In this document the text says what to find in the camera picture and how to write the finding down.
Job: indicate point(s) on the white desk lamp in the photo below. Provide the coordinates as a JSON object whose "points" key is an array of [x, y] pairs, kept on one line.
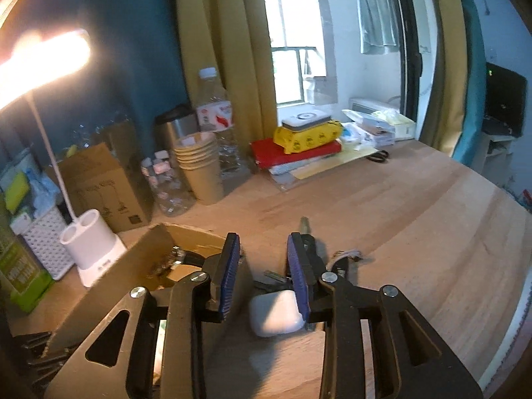
{"points": [[95, 253]]}

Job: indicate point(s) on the white computer desk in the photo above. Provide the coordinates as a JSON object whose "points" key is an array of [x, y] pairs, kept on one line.
{"points": [[494, 149]]}

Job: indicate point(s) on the black computer monitor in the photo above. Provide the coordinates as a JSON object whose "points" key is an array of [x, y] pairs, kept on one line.
{"points": [[505, 99]]}

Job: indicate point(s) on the glossy black gadget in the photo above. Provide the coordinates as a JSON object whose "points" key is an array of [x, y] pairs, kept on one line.
{"points": [[172, 257]]}

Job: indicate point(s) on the red book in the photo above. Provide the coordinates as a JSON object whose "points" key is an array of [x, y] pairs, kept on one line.
{"points": [[266, 151]]}

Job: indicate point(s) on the black sliding door frame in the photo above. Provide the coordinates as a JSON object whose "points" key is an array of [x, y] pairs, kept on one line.
{"points": [[411, 50]]}

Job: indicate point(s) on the clear plastic bag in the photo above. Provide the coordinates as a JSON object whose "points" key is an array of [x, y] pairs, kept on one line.
{"points": [[41, 191]]}

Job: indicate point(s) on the white perforated basket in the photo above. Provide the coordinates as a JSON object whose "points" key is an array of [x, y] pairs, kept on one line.
{"points": [[41, 245]]}

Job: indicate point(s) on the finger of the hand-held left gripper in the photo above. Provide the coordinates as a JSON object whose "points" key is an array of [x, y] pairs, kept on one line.
{"points": [[41, 353]]}

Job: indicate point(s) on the yellow curtain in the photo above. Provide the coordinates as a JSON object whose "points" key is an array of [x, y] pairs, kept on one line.
{"points": [[232, 50], [449, 70]]}

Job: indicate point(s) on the hanging pale green garment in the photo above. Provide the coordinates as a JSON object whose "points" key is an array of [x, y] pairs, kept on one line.
{"points": [[376, 12]]}

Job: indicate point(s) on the tan paper envelope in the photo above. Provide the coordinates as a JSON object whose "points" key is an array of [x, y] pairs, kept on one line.
{"points": [[324, 167]]}

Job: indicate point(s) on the stack of paper cups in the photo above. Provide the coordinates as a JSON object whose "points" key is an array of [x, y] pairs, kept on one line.
{"points": [[203, 178]]}

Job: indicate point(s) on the brown cardboard box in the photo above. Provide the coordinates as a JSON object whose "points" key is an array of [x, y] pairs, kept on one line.
{"points": [[99, 291]]}

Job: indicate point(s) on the black car key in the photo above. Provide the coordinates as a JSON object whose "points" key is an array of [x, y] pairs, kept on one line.
{"points": [[311, 244]]}

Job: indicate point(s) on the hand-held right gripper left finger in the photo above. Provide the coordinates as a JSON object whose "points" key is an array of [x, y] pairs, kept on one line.
{"points": [[230, 274]]}

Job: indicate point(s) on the teal curtain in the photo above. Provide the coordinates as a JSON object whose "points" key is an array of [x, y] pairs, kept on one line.
{"points": [[124, 50], [474, 91]]}

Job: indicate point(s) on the steel thermos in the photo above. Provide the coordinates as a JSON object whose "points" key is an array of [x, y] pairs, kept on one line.
{"points": [[178, 126]]}

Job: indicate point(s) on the green carton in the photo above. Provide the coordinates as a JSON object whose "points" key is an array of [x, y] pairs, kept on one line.
{"points": [[20, 274]]}

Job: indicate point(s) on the white power bank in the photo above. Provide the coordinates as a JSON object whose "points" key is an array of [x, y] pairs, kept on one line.
{"points": [[305, 118]]}

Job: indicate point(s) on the black scissors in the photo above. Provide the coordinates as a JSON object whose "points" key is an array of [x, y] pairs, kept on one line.
{"points": [[378, 156]]}

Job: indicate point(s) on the blue white plastic pack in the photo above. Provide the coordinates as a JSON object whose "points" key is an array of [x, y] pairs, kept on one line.
{"points": [[353, 133]]}

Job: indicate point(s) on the brown lamp carton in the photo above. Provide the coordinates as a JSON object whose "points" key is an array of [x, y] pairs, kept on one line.
{"points": [[104, 183]]}

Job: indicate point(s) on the small white boxes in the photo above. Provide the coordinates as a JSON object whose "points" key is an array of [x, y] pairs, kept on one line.
{"points": [[376, 131]]}

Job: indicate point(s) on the white earbuds case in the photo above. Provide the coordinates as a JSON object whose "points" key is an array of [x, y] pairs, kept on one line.
{"points": [[272, 314]]}

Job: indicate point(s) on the white balcony appliance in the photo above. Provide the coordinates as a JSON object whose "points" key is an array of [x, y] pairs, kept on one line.
{"points": [[370, 104]]}

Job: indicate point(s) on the white boxes and bags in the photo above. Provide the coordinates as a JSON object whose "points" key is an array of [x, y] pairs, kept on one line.
{"points": [[399, 126]]}

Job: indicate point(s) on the clear jar of small vials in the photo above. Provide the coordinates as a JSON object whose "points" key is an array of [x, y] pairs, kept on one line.
{"points": [[166, 191]]}

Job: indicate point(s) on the yellow sponge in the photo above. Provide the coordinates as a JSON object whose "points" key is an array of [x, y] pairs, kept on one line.
{"points": [[15, 191]]}

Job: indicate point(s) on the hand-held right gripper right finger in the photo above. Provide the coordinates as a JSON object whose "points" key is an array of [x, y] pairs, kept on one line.
{"points": [[299, 274]]}

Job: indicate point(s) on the clear plastic water bottle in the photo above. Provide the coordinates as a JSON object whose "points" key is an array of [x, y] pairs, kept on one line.
{"points": [[214, 112]]}

